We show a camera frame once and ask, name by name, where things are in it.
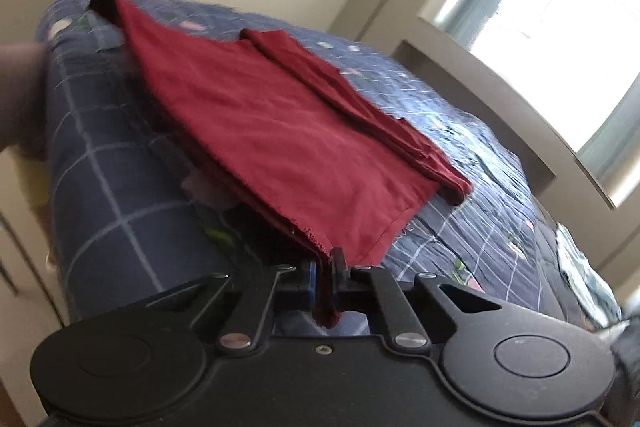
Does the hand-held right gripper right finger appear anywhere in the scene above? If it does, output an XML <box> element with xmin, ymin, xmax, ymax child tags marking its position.
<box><xmin>331</xmin><ymin>247</ymin><xmax>502</xmax><ymax>351</ymax></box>

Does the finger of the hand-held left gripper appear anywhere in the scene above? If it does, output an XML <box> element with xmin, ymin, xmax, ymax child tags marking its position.
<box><xmin>82</xmin><ymin>0</ymin><xmax>123</xmax><ymax>28</ymax></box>

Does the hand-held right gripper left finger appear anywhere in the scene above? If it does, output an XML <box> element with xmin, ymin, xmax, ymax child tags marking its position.
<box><xmin>145</xmin><ymin>259</ymin><xmax>318</xmax><ymax>354</ymax></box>

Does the dark red long-sleeve shirt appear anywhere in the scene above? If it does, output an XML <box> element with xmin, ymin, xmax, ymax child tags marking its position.
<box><xmin>92</xmin><ymin>0</ymin><xmax>473</xmax><ymax>328</ymax></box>

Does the person's pink-clad leg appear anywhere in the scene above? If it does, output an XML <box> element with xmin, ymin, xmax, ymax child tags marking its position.
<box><xmin>0</xmin><ymin>42</ymin><xmax>51</xmax><ymax>158</ymax></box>

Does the blue plaid quilt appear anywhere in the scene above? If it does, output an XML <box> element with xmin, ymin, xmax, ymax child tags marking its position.
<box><xmin>35</xmin><ymin>0</ymin><xmax>621</xmax><ymax>338</ymax></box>

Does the grey quilted mattress pad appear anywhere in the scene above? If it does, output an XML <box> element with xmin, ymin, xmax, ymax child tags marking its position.
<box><xmin>530</xmin><ymin>202</ymin><xmax>623</xmax><ymax>328</ymax></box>

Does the beige window seat cabinet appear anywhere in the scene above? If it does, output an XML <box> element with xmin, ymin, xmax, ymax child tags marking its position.
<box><xmin>390</xmin><ymin>17</ymin><xmax>640</xmax><ymax>212</ymax></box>

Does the light blue cloth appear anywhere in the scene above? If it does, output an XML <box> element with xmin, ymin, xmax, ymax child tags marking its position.
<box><xmin>552</xmin><ymin>222</ymin><xmax>623</xmax><ymax>328</ymax></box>

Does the bright window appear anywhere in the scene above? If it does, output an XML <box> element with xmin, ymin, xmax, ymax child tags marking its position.
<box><xmin>470</xmin><ymin>0</ymin><xmax>640</xmax><ymax>152</ymax></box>

